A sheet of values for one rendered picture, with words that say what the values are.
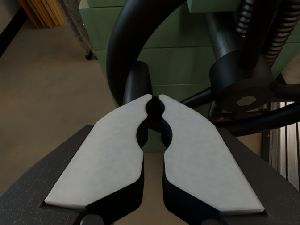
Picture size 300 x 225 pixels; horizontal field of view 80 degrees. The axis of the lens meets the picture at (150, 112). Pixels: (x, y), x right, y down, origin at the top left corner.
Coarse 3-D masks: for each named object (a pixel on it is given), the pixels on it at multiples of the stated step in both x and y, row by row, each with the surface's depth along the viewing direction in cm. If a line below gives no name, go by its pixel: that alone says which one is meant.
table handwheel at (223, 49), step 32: (128, 0) 12; (160, 0) 11; (256, 0) 12; (128, 32) 13; (224, 32) 22; (256, 32) 14; (128, 64) 16; (224, 64) 19; (256, 64) 17; (192, 96) 23; (224, 96) 18; (256, 96) 18; (288, 96) 21; (160, 128) 27; (256, 128) 28
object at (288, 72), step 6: (294, 60) 47; (288, 66) 46; (294, 66) 46; (282, 72) 45; (288, 72) 45; (294, 72) 45; (276, 78) 46; (282, 78) 44; (288, 78) 44; (294, 78) 44; (282, 84) 44; (288, 84) 43; (294, 84) 43; (270, 102) 50
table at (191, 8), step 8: (192, 0) 20; (200, 0) 20; (208, 0) 20; (216, 0) 20; (224, 0) 20; (232, 0) 20; (240, 0) 20; (192, 8) 21; (200, 8) 21; (208, 8) 21; (216, 8) 21; (224, 8) 21; (232, 8) 21; (240, 8) 21
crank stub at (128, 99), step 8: (136, 64) 15; (144, 64) 16; (136, 72) 15; (144, 72) 15; (128, 80) 15; (136, 80) 14; (144, 80) 14; (128, 88) 14; (136, 88) 14; (144, 88) 14; (128, 96) 13; (136, 96) 13
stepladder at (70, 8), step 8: (56, 0) 101; (64, 0) 100; (72, 0) 105; (80, 0) 116; (64, 8) 106; (72, 8) 105; (64, 16) 109; (72, 16) 108; (80, 16) 113; (72, 24) 114; (80, 24) 113; (80, 40) 124; (88, 40) 122; (88, 56) 134
